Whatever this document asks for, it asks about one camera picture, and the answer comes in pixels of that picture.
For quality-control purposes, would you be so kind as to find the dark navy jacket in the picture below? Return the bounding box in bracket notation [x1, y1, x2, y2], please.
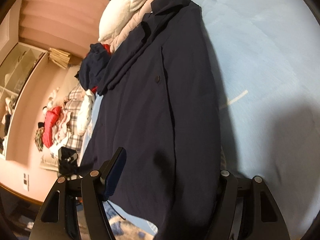
[82, 0, 220, 239]

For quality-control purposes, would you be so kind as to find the plaid cloth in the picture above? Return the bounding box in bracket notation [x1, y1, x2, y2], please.
[64, 84, 85, 153]

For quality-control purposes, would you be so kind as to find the red garment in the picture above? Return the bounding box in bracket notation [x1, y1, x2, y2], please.
[42, 106, 62, 148]

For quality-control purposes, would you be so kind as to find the white garment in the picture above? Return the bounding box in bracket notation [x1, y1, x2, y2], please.
[76, 89, 95, 136]

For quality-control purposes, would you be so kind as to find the crumpled navy garment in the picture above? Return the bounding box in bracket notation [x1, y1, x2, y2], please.
[75, 43, 111, 90]

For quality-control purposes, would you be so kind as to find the tan hanging paper stack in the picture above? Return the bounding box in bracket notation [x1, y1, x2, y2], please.
[49, 48, 71, 69]

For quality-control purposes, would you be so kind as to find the pink curtain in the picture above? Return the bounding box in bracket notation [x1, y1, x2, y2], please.
[18, 0, 109, 58]

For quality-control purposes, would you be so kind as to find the white fluffy pillow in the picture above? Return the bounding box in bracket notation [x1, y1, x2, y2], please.
[98, 0, 147, 42]

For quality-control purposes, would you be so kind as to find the light blue floral bedsheet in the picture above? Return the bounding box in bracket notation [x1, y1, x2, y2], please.
[191, 0, 319, 239]

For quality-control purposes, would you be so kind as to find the pink quilt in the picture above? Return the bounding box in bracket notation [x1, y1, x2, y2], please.
[107, 0, 154, 53]

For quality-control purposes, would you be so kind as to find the wall shelf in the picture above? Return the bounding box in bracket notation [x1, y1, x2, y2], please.
[1, 42, 48, 159]

